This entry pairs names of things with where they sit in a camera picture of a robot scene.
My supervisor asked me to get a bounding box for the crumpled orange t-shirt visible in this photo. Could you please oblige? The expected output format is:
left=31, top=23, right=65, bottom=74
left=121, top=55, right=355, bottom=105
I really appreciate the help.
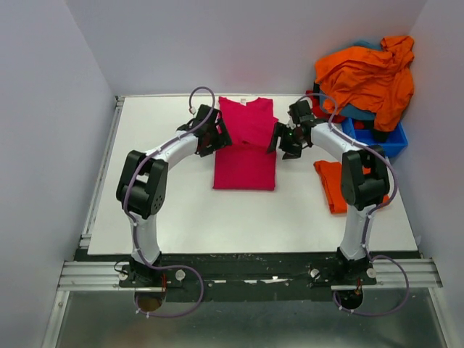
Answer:
left=315, top=36, right=415, bottom=132

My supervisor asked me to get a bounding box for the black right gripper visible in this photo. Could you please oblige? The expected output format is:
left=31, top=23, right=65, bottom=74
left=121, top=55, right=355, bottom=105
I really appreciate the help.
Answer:
left=265, top=121, right=305, bottom=160

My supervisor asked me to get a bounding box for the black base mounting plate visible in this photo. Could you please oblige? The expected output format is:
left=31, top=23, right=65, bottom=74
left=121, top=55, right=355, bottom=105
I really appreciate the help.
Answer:
left=74, top=249, right=376, bottom=302

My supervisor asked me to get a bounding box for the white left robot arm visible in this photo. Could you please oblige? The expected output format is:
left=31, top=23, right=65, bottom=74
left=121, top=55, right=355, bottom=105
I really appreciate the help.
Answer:
left=116, top=104, right=232, bottom=286

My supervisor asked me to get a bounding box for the aluminium extrusion rail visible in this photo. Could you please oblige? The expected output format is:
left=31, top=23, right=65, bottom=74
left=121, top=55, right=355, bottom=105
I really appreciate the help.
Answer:
left=57, top=260, right=126, bottom=291

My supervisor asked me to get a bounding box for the folded orange t-shirt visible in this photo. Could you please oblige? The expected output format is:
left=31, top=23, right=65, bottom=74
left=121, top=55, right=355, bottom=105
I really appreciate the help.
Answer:
left=312, top=159, right=391, bottom=215

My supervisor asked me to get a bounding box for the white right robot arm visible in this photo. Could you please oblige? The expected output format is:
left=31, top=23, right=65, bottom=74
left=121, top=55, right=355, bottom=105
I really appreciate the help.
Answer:
left=267, top=99, right=390, bottom=284

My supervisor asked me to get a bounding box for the magenta t-shirt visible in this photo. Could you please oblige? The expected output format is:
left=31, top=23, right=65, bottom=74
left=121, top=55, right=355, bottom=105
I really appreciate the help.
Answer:
left=212, top=96, right=278, bottom=191

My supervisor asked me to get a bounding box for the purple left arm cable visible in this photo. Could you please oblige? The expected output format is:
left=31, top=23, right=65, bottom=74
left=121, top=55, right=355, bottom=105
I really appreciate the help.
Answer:
left=123, top=86, right=204, bottom=319

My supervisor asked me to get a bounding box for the red t-shirt in pile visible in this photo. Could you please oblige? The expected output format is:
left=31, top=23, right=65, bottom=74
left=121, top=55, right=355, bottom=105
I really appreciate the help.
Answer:
left=310, top=96, right=346, bottom=124

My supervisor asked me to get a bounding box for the blue plastic bin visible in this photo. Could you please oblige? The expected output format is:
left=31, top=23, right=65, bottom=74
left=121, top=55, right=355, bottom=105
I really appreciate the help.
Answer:
left=341, top=119, right=408, bottom=158

